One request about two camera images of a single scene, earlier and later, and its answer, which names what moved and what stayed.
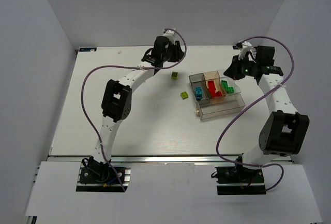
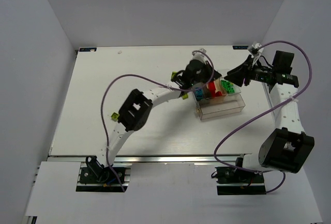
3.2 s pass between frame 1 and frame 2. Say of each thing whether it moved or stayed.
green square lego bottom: stayed
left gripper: moved
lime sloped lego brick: stayed
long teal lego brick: stayed
